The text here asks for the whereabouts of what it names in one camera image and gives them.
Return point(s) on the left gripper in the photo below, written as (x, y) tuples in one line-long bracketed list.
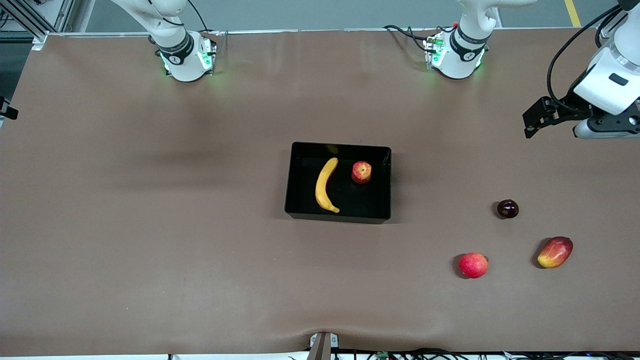
[(569, 105)]

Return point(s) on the red apple with yellow streaks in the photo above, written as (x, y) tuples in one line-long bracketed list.
[(361, 172)]

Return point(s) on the black plastic box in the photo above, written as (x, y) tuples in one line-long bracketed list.
[(360, 205)]

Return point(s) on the yellow banana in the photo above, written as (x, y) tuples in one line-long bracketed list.
[(322, 187)]

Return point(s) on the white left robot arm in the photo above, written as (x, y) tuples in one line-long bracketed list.
[(457, 60)]

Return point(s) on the plain red apple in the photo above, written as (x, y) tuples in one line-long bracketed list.
[(473, 265)]

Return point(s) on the dark purple plum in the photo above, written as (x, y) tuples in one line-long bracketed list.
[(507, 209)]

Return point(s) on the red yellow mango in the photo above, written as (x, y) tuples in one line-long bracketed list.
[(555, 252)]

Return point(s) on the brown table cover sheet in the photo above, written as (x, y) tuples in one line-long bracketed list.
[(150, 250)]

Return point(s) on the small green circuit board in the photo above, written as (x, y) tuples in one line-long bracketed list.
[(383, 355)]

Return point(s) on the aluminium profile frame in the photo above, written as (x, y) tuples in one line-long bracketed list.
[(64, 12)]

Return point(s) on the grey camera stand bracket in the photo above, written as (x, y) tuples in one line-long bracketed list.
[(322, 347)]

